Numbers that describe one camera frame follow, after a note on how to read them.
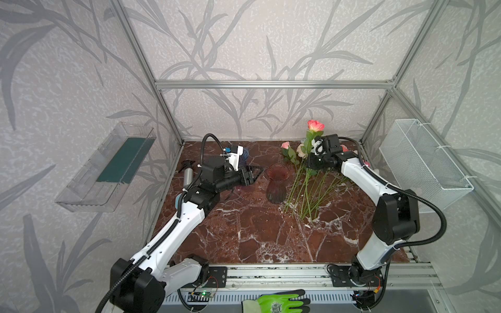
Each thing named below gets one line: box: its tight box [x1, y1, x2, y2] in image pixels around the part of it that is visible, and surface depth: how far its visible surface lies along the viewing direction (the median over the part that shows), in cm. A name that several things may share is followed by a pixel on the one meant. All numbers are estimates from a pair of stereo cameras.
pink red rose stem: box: [303, 119, 325, 173], surface depth 93 cm
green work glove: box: [241, 288, 311, 313], surface depth 69 cm
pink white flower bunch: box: [280, 119, 348, 223], surface depth 98 cm
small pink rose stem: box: [280, 140, 300, 173], surface depth 114 cm
